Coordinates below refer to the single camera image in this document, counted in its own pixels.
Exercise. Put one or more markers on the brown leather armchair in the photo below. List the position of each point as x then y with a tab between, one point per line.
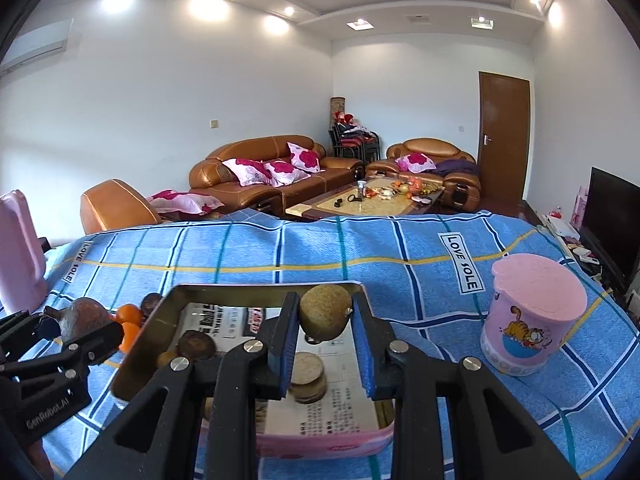
450	180

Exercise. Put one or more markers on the brown leather sofa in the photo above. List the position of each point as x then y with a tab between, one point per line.
310	185

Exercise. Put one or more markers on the blue checked tablecloth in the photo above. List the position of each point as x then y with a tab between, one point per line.
425	285

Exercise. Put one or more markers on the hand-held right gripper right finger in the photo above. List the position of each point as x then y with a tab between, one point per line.
367	365

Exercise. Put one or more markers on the red plush toy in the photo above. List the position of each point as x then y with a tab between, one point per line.
345	117

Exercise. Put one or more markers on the tan longan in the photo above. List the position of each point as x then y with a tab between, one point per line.
325	312

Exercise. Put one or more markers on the pink bag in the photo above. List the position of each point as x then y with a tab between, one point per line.
578	207

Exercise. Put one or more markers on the rectangular ceiling fixture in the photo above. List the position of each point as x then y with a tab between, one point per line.
482	21

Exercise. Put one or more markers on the dark purple passion fruit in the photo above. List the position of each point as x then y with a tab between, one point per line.
150	305

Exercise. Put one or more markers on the pink electric kettle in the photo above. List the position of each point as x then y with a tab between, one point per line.
20	250

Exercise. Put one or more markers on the pink rectangular tin box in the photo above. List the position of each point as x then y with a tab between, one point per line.
320	447

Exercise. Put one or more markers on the purple mangosteen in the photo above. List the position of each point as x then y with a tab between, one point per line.
85	312

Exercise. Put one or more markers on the cluttered low cabinet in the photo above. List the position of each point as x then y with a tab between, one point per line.
570	232

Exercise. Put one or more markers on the brown leather chaise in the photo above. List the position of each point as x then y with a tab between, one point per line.
115	205

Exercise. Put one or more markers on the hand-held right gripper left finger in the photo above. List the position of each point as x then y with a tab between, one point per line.
282	365

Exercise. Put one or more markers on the pink floral cushion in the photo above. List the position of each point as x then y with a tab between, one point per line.
285	171
304	157
415	161
245	170
180	201

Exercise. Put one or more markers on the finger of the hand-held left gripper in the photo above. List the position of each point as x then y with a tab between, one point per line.
97	340
47	329

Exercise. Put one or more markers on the stacked dark chairs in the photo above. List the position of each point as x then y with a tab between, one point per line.
350	145

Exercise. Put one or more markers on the heap of colourful snacks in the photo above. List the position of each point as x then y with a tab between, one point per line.
400	190

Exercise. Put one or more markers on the large orange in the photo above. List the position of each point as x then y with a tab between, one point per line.
129	336

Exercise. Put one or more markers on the wooden coffee table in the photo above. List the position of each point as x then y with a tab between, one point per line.
345	207

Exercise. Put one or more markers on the square ceiling light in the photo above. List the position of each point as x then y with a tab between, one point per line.
359	23

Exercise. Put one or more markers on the small orange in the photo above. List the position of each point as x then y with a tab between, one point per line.
130	314

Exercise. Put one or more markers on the brown wooden door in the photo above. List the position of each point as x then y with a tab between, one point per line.
502	135

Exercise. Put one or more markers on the pink cartoon cup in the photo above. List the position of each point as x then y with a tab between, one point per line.
530	310

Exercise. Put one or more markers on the printed paper sheet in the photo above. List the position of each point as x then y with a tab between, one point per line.
325	415

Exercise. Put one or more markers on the brown wrinkled passion fruit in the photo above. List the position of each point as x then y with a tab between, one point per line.
196	346

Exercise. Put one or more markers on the white air conditioner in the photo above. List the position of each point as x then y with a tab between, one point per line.
35	47

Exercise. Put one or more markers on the black television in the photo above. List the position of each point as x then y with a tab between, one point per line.
615	225

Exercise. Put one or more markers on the purple blanket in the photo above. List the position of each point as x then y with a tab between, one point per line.
455	166

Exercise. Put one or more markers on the tall patterned vase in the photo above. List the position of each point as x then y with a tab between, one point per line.
336	105

